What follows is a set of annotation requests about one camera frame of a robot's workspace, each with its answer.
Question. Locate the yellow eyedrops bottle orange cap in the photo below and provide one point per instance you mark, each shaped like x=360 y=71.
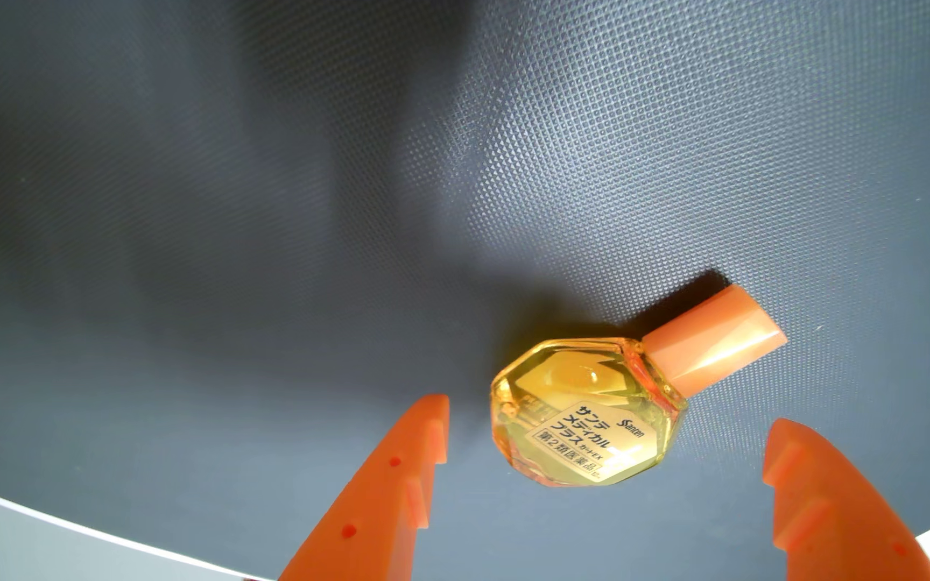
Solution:
x=594 y=411

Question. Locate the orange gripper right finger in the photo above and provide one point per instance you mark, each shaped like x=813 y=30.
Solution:
x=836 y=508

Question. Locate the dark grey textured mat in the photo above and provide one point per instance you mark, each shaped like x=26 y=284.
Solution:
x=465 y=242

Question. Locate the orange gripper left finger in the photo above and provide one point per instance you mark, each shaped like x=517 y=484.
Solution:
x=376 y=500

